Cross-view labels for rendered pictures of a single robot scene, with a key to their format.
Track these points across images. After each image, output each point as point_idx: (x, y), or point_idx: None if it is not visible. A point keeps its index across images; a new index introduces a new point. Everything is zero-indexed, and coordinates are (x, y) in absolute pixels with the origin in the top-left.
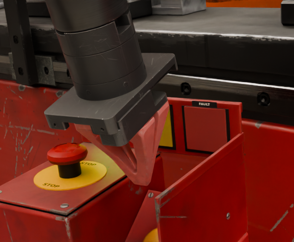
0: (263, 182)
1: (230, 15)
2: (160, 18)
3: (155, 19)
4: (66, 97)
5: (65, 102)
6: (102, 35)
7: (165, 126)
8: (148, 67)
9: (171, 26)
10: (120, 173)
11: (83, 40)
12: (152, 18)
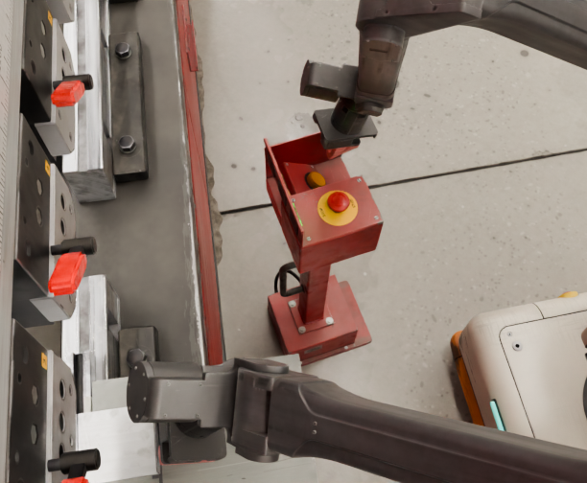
0: (199, 221)
1: (108, 252)
2: (140, 308)
3: (146, 308)
4: (364, 132)
5: (367, 129)
6: None
7: None
8: (329, 114)
9: (176, 259)
10: (316, 191)
11: None
12: (139, 320)
